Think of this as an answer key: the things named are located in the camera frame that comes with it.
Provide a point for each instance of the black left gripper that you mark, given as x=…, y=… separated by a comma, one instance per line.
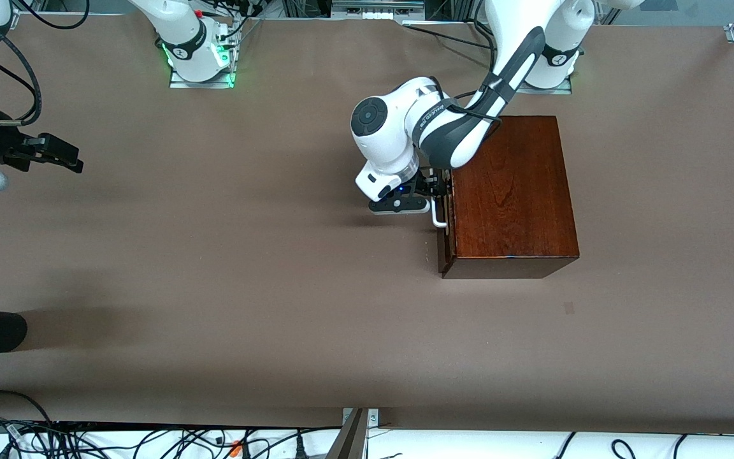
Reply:
x=429, y=183

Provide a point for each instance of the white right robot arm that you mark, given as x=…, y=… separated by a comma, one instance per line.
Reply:
x=188, y=51

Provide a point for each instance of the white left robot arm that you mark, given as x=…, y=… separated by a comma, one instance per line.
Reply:
x=392, y=140

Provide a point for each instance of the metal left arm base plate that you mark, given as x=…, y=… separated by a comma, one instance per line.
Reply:
x=548, y=89

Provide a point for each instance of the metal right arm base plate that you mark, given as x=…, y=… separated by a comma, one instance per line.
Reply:
x=201, y=83

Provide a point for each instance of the aluminium strut with bracket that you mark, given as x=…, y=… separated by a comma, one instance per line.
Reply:
x=351, y=437

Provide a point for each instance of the dark brown wooden cabinet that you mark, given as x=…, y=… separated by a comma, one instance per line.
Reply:
x=513, y=191

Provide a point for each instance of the grey socket strip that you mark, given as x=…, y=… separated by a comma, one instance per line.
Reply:
x=376, y=9

